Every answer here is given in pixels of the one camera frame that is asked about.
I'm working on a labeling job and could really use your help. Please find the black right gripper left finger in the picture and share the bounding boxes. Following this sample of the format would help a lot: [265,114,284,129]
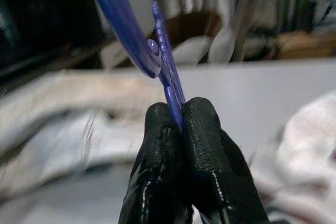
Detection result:
[118,102,190,224]

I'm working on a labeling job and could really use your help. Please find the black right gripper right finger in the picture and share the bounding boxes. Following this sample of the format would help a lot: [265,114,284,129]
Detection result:
[181,97,270,224]

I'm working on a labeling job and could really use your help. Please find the purple plastic hanger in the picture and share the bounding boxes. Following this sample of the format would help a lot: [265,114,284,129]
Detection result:
[83,0,187,133]

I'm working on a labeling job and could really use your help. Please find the white crumpled garment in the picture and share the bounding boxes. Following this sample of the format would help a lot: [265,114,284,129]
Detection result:
[251,92,336,224]

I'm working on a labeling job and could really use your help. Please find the beige crumpled garment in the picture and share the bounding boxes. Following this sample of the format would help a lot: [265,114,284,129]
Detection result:
[0,71,169,198]

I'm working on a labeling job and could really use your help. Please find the white table with black frame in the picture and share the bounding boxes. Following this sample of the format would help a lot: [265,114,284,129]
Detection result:
[167,60,336,162]

